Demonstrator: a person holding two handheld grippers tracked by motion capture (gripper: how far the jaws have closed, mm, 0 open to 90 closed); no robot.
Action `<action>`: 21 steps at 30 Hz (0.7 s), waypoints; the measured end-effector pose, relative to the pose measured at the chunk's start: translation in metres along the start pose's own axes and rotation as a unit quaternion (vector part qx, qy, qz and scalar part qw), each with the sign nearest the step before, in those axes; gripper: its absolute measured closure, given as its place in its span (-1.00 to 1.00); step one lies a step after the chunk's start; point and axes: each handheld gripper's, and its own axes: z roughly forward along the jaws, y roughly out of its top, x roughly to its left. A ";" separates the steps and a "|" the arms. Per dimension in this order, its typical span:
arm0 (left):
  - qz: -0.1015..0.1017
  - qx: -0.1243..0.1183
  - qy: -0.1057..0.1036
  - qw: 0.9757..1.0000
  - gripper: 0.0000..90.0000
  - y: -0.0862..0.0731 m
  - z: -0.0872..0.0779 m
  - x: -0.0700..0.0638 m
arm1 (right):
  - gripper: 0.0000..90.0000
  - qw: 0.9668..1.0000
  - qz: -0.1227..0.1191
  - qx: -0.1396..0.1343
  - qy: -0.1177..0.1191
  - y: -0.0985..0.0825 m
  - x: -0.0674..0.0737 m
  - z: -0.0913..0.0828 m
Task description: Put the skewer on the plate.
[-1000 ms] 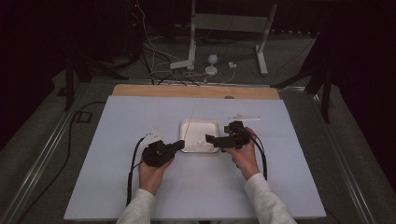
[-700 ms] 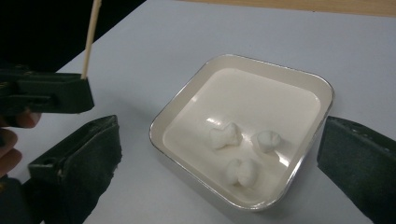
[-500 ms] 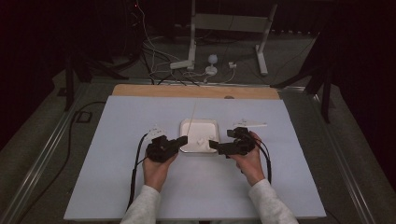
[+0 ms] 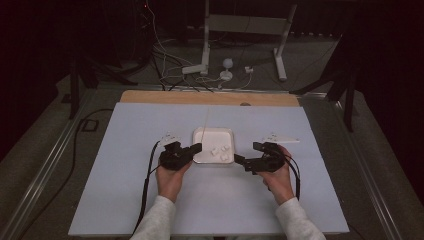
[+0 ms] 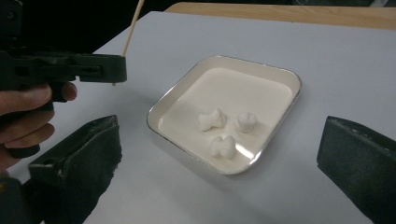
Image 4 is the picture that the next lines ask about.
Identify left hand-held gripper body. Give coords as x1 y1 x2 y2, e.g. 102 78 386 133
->
158 133 195 172

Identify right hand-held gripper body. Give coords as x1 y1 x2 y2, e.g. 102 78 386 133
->
246 132 300 176

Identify white square plate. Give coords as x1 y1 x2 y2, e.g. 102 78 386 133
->
191 126 236 165

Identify thin wooden skewer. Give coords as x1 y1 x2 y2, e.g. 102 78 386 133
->
200 106 211 146

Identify person's right hand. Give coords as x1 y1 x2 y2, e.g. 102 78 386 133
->
257 145 296 206

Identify person's left hand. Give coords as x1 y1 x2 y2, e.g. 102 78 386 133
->
155 161 193 204

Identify white table sheet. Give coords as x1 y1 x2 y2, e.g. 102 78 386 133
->
67 101 350 237

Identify wooden table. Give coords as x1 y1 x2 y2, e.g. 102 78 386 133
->
119 89 301 108

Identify white power strip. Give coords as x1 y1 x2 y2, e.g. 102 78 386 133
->
181 63 208 75

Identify white round device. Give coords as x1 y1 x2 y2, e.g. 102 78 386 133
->
219 57 235 82

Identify black square floor plate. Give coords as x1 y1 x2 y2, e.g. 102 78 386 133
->
81 118 100 133

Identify black tripod stand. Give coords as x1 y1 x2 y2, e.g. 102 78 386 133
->
67 54 139 120
289 31 359 133

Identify white metal stand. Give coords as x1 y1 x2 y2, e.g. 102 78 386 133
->
200 0 298 82

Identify right hand-held gripper cable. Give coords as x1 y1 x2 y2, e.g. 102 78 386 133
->
283 154 302 202

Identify hand-held gripper cable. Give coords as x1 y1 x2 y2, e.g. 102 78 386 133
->
132 140 162 235
283 154 302 202

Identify left hand-held gripper cable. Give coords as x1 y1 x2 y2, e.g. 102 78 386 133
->
132 140 162 235

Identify white floor cables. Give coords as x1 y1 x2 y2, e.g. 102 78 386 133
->
144 0 254 91

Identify black floor cable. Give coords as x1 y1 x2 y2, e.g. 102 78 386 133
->
15 107 115 240

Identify metal floor rail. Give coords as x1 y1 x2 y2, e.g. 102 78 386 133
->
333 99 406 240
0 89 98 240

